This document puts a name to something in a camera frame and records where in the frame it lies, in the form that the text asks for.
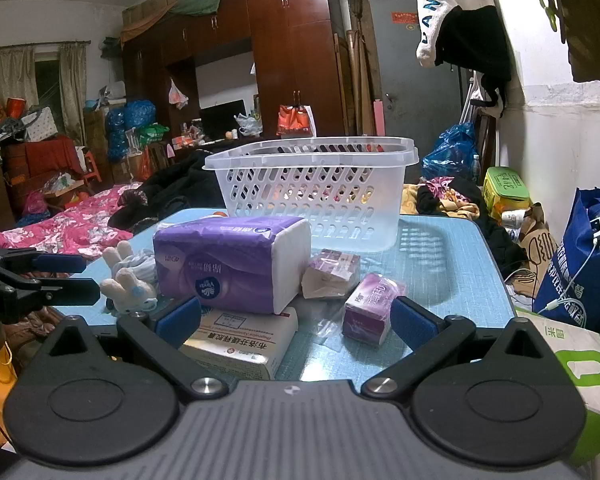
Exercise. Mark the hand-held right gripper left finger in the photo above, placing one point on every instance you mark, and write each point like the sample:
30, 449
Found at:
180, 321

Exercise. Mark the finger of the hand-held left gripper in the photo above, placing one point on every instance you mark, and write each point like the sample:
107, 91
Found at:
70, 291
60, 263

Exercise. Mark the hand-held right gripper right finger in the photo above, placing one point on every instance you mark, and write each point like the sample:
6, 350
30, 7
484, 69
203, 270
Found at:
415, 323

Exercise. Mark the small pink purple tissue packet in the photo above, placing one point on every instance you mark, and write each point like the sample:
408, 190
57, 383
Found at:
367, 310

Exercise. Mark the white plush rabbit toy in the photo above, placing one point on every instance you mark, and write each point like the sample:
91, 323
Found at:
125, 280

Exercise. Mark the white medicine box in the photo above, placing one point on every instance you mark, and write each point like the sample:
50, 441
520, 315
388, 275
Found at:
240, 340

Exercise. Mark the purple tissue pack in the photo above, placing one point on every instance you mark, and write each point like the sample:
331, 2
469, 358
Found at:
220, 260

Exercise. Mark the clear plastic basket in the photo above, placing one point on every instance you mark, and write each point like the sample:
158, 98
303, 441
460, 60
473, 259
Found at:
260, 180

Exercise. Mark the brown cloth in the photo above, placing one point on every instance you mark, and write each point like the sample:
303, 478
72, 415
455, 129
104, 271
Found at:
30, 325

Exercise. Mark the pink floral blanket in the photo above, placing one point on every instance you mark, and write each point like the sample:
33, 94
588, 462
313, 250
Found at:
70, 225

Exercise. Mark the clear plastic wrapper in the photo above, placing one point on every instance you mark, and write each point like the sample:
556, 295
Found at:
327, 330

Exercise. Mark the red plastic stool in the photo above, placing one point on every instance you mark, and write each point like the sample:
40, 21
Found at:
90, 165

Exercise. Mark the red cloth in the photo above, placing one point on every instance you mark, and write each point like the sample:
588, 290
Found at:
45, 155

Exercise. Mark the black clothes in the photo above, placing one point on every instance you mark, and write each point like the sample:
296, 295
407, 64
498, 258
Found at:
500, 245

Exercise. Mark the yellow floral quilt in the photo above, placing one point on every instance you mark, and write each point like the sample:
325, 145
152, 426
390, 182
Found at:
455, 206

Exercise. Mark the black clothing heap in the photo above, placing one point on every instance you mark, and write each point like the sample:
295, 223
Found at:
180, 185

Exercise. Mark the brown paper bag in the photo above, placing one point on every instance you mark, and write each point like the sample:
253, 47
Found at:
535, 240

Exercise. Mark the pile of blue bags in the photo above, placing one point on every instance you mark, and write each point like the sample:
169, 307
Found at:
130, 125

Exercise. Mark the green lidded box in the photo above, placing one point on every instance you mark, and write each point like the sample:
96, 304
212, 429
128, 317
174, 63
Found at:
505, 185

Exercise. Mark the plastic water bottle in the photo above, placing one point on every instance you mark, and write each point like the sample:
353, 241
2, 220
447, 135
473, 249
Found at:
475, 169

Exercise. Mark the blue tote bag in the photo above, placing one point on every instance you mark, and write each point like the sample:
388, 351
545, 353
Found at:
575, 270

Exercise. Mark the white green carton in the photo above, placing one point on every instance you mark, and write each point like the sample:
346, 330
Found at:
580, 360

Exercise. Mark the beige curtain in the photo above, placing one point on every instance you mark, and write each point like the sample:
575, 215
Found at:
72, 90
5, 75

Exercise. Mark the blue plastic bag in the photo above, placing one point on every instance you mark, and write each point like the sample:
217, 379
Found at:
455, 150

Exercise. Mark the small white hanging bag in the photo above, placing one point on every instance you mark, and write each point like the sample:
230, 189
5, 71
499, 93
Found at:
177, 94

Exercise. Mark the black television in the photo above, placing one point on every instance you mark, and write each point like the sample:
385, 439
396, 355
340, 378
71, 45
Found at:
220, 117

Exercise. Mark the pink board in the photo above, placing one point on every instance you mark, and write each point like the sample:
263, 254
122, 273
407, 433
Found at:
378, 116

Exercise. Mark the orange white plastic bag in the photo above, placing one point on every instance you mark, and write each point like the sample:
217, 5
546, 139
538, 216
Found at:
295, 120

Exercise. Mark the white folding rack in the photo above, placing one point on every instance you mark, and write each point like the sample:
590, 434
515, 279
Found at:
472, 95

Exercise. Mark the grey door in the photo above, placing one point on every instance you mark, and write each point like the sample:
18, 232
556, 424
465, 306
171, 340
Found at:
395, 70

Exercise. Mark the wooden planks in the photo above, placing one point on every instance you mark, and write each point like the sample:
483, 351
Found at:
357, 60

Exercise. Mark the black hanging garment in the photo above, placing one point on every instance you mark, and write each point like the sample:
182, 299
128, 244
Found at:
475, 45

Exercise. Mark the dark wooden wardrobe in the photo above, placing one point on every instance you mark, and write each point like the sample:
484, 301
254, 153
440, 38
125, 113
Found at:
290, 50

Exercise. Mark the white hooded sweatshirt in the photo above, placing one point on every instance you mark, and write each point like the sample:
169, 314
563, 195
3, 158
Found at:
430, 20

